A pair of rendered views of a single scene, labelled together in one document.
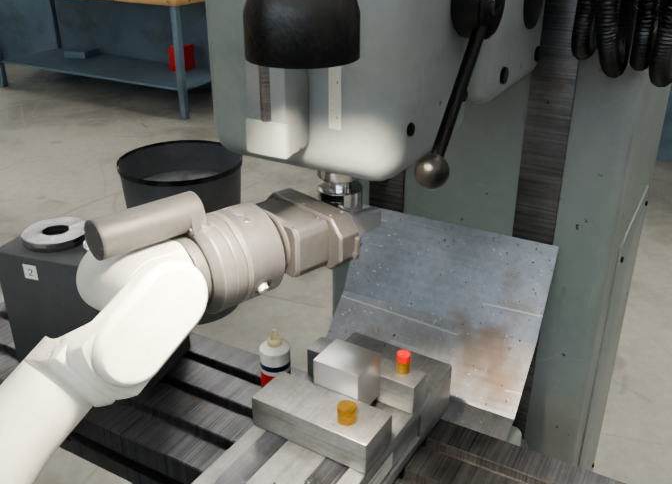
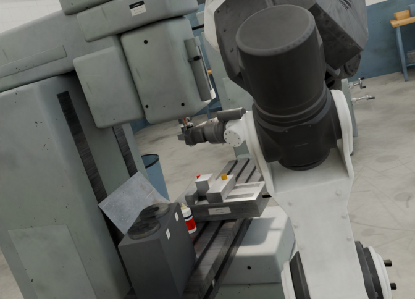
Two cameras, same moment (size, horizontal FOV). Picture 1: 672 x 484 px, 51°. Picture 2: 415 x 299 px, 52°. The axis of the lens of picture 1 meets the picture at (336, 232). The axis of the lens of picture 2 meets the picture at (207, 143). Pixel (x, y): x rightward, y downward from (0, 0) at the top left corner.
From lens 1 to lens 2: 1.65 m
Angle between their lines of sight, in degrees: 88
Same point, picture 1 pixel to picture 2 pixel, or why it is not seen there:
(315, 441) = (230, 186)
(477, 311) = (147, 201)
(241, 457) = (238, 197)
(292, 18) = not seen: hidden behind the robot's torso
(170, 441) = (221, 238)
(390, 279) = (127, 216)
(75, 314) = (179, 240)
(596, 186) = (134, 146)
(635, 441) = not seen: outside the picture
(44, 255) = (163, 224)
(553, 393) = not seen: hidden behind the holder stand
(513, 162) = (120, 153)
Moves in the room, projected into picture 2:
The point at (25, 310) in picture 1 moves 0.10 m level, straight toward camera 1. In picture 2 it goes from (173, 259) to (202, 241)
